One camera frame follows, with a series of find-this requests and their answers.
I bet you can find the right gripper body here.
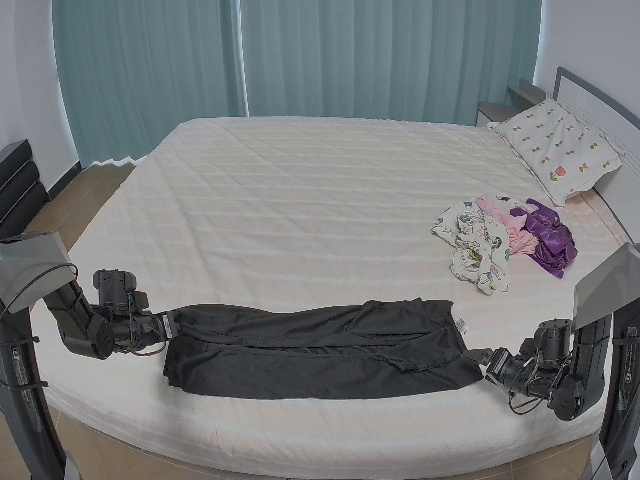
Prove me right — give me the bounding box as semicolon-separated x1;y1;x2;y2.
482;347;522;387

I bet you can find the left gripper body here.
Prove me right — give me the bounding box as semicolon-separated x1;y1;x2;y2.
149;309;183;342

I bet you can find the black T-shirt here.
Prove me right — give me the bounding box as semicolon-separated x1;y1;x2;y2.
162;297;486;402

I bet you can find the white printed pyjama top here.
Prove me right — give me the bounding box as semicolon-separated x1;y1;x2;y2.
430;198;514;297

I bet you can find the pink garment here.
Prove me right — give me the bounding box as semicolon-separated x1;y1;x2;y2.
475;194;539;259

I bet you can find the purple satin garment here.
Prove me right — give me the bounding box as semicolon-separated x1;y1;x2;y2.
508;199;579;280

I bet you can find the bed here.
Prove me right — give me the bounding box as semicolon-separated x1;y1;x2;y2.
31;66;640;475

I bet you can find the dark chest of drawers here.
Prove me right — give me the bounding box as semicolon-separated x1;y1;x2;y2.
0;139;51;242

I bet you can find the white printed pillow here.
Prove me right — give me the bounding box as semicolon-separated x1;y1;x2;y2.
492;96;624;207

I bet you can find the grey bedside table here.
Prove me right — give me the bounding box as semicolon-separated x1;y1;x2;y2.
477;77;549;129

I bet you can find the blue-green curtain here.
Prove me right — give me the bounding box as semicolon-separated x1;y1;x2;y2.
239;0;544;127
52;0;249;170

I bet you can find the black cable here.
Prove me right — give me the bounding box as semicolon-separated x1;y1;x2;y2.
506;389;552;416
0;263;80;320

